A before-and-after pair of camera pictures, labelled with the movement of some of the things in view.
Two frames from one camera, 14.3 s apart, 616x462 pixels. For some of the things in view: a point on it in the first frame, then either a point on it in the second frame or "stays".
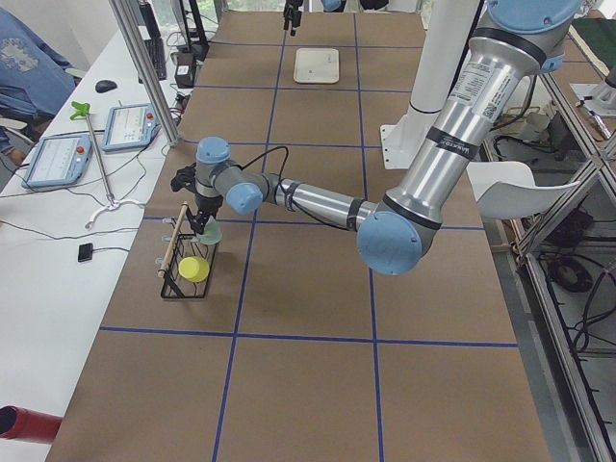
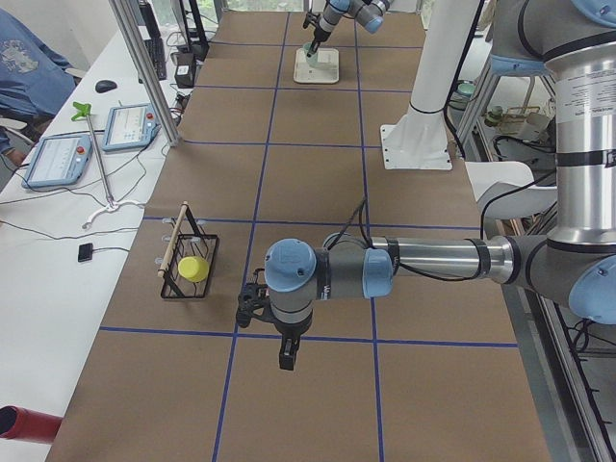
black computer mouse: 104,86 stays
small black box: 85,252 stays
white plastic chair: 505,190 stays
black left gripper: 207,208 to 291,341
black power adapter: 185,69 stays
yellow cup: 193,269 stays
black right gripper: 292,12 to 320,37
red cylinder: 20,423 stays
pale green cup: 212,234 to 312,60
